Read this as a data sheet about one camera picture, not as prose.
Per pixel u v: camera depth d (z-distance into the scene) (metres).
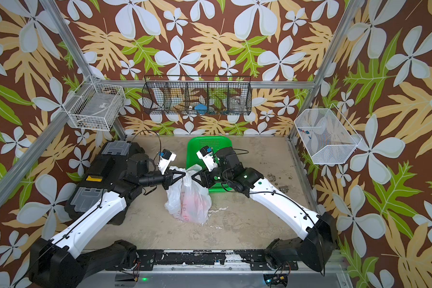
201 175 0.63
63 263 0.38
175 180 0.71
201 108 0.94
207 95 0.91
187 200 0.79
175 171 0.70
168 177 0.65
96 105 0.87
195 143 1.09
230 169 0.56
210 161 0.64
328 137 0.84
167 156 0.66
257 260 0.74
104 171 0.77
